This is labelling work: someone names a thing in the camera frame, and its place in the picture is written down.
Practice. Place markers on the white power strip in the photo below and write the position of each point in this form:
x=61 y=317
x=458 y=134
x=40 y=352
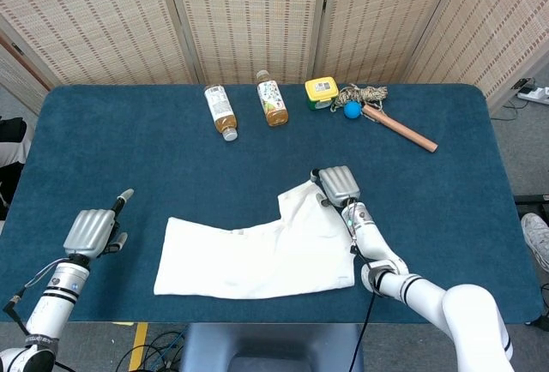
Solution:
x=536 y=94

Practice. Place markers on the blue ball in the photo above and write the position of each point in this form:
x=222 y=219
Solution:
x=352 y=109

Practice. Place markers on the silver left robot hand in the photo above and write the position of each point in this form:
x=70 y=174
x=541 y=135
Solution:
x=88 y=232

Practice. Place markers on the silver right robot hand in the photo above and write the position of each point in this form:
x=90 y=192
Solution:
x=339 y=183

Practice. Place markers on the wooden stick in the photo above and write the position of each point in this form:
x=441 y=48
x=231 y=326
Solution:
x=403 y=132

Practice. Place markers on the black power adapter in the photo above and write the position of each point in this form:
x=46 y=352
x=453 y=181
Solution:
x=524 y=85

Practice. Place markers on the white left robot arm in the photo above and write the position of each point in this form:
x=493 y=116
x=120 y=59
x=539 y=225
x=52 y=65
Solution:
x=47 y=307

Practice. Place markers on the blue carpet table cover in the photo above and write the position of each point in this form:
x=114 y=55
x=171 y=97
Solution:
x=107 y=153

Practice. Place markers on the white sneaker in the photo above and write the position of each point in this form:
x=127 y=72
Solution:
x=536 y=235

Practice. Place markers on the black and white bag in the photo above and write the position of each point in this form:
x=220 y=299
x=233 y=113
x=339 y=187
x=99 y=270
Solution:
x=10 y=149

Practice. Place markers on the blue-grey padded seat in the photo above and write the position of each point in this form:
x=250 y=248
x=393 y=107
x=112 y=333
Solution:
x=270 y=342

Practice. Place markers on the black metal floor bar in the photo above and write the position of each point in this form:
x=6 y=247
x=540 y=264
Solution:
x=532 y=199

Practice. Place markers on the green container with yellow lid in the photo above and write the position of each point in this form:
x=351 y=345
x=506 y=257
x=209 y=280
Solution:
x=319 y=89

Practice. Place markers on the white T-shirt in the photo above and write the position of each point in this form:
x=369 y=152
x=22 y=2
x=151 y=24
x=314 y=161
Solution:
x=249 y=260

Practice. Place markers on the tea bottle with colourful label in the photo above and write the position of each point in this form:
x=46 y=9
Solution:
x=272 y=102

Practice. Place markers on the woven folding screen panel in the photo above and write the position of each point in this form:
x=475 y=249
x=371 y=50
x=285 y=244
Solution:
x=493 y=25
x=13 y=80
x=86 y=16
x=253 y=16
x=377 y=16

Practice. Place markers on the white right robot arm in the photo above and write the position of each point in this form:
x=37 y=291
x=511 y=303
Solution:
x=429 y=295

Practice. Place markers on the tea bottle with white label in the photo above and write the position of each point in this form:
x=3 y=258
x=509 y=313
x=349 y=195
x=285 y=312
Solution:
x=219 y=108

